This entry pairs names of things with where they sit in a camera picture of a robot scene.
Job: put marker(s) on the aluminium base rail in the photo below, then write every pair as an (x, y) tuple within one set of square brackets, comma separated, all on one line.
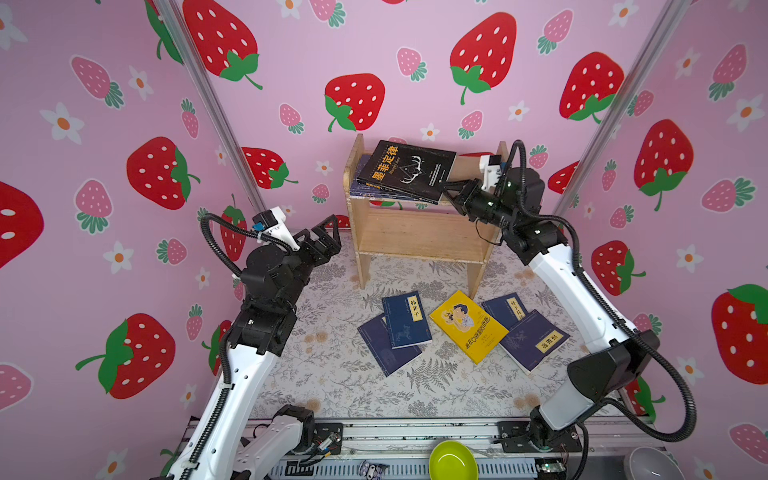
[(403, 446)]

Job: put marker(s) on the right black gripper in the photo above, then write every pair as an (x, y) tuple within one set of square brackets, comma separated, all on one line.
[(469, 195)]

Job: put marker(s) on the black book yellow title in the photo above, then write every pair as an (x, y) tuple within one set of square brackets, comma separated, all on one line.
[(413, 171)]

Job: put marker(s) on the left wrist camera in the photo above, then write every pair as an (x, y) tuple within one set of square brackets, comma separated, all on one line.
[(269, 226)]

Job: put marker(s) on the wooden two-tier shelf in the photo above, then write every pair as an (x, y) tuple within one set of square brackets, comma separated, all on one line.
[(417, 234)]

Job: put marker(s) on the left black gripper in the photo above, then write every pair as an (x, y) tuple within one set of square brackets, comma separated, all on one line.
[(327, 251)]

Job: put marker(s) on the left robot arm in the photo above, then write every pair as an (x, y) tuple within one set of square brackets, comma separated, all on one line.
[(248, 351)]

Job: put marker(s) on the yellow cartoon cover book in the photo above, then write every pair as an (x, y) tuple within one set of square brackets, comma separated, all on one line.
[(469, 326)]

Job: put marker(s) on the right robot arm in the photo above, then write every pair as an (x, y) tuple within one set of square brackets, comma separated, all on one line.
[(549, 245)]

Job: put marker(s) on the blue book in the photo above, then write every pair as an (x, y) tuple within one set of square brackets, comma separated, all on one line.
[(406, 320), (375, 333), (508, 310), (532, 340)]

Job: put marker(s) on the grey bowl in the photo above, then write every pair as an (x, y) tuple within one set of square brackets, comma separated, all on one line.
[(646, 463)]

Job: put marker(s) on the green bowl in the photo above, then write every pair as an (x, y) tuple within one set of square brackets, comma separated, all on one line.
[(451, 460)]

